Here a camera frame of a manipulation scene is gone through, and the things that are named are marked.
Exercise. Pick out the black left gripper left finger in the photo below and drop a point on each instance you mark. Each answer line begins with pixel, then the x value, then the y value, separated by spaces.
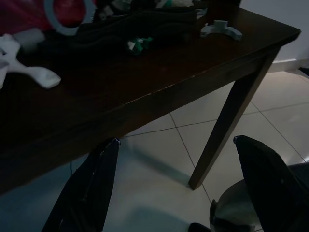
pixel 91 183

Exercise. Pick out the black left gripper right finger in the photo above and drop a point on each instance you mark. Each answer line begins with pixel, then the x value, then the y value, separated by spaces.
pixel 272 193

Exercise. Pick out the dark wooden table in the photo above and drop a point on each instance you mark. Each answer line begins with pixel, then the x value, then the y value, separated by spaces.
pixel 120 84

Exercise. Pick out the white cross-shaped plastic part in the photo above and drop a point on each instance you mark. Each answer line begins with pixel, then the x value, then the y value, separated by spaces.
pixel 41 75

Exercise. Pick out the green and white crumpled wrapper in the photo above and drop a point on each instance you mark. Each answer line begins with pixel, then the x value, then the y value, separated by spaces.
pixel 139 44

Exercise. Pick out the grey cylinder roll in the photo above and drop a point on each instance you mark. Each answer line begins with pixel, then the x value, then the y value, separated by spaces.
pixel 29 39

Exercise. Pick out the red plastic bag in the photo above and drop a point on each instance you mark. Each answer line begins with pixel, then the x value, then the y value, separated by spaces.
pixel 19 14

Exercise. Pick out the grey printed plastic bracket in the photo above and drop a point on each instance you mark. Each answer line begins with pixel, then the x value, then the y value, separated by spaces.
pixel 217 28

